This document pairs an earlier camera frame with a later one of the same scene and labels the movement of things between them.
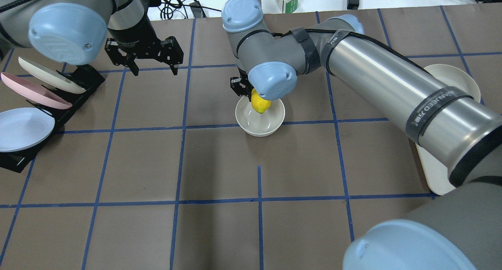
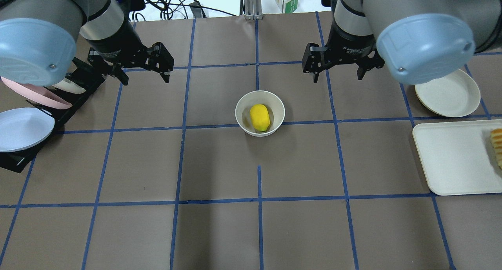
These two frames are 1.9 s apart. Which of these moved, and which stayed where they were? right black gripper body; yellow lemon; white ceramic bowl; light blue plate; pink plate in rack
Moved: right black gripper body; yellow lemon
Stayed: white ceramic bowl; light blue plate; pink plate in rack
